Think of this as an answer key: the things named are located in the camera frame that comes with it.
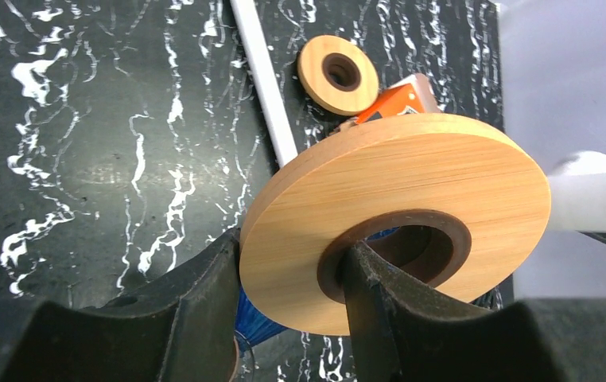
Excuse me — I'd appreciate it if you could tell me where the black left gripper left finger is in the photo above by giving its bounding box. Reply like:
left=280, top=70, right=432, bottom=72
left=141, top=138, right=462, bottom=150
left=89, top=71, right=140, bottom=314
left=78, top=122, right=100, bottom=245
left=0, top=228, right=239, bottom=381

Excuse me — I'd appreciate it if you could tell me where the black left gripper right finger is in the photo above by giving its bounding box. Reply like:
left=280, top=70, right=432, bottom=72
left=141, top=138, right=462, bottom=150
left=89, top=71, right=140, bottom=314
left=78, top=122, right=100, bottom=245
left=340, top=242, right=569, bottom=381

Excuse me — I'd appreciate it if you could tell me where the blue glass dripper cone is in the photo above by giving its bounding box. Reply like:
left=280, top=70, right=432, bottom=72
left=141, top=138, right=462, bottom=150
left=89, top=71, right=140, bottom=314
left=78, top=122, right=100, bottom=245
left=235, top=288, right=287, bottom=353

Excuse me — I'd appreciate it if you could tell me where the wooden ring dripper holder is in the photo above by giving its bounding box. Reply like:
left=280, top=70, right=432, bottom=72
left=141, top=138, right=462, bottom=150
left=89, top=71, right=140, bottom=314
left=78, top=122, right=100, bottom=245
left=239, top=119, right=551, bottom=336

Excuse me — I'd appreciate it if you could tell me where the orange coffee filter package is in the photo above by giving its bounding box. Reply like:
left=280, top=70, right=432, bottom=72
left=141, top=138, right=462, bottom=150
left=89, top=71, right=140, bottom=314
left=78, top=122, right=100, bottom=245
left=329, top=73, right=441, bottom=135

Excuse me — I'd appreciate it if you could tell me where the white PVC pipe stand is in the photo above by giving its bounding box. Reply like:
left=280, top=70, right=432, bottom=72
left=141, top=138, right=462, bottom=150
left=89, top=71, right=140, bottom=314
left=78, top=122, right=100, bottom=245
left=231, top=1, right=606, bottom=232

